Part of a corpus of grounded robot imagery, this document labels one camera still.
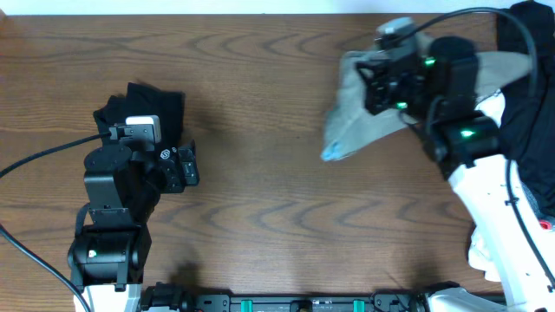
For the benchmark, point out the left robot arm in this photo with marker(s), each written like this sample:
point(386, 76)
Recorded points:
point(112, 241)

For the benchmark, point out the khaki green shorts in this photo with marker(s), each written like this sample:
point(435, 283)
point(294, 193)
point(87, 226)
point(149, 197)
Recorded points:
point(349, 126)

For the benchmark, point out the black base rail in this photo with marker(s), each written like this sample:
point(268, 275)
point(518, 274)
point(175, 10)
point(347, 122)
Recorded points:
point(282, 301)

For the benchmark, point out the grey garment with red trim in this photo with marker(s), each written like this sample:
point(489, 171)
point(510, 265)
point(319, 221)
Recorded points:
point(546, 221)

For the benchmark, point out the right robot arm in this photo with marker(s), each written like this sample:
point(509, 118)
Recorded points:
point(434, 89)

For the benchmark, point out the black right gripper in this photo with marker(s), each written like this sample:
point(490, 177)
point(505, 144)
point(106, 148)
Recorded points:
point(381, 81)

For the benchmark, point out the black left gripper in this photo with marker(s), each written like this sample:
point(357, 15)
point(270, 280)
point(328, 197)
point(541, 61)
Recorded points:
point(173, 182)

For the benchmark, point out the black folded polo shirt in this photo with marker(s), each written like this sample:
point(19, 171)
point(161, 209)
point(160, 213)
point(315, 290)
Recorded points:
point(141, 100)

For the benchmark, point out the black garment at right edge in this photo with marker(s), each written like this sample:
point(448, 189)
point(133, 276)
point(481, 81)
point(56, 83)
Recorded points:
point(527, 125)

